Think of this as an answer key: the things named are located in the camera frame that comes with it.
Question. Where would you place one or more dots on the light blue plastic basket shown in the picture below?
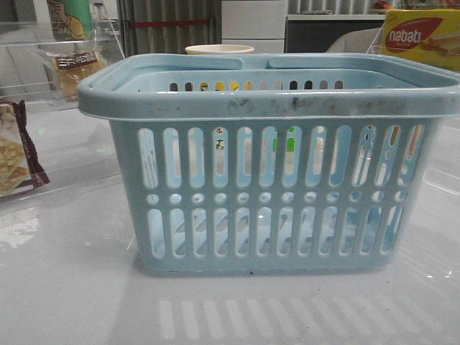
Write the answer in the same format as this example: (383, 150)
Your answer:
(270, 162)

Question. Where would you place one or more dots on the paper cup yellow rim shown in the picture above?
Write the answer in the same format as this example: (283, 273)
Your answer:
(218, 49)

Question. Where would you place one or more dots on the white cabinet background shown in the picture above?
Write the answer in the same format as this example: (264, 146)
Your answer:
(260, 24)

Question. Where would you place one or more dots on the brown cracker snack bag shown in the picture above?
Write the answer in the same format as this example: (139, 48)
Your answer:
(20, 167)

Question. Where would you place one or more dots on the clear acrylic shelf left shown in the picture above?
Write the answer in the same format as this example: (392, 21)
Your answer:
(28, 69)

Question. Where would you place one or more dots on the green yellow cartoon package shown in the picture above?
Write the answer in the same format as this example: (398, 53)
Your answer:
(70, 19)

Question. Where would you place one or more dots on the yellow nabati wafer box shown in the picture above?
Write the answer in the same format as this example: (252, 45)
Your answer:
(448, 20)

